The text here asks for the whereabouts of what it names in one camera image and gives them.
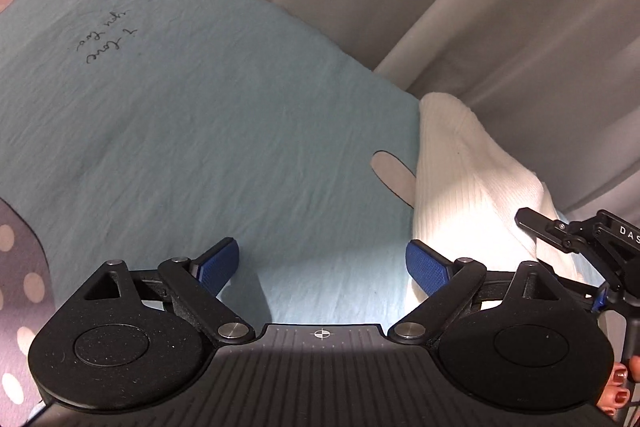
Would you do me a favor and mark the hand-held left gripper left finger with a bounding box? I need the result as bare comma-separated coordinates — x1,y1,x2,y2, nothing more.
82,237,257,348

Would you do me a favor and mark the light blue printed bedsheet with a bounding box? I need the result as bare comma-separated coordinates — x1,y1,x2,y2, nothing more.
0,0,608,427

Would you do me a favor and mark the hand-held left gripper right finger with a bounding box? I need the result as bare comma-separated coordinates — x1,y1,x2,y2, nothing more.
387,239,576,348

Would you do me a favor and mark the white ribbed knit sweater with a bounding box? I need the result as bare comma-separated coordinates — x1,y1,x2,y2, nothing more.
404,93,581,308

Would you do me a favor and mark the person's right hand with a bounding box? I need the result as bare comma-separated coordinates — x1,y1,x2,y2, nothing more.
596,353,640,419

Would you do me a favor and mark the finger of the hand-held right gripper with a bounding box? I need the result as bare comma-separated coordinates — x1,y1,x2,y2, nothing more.
514,207,572,254
542,262,612,314

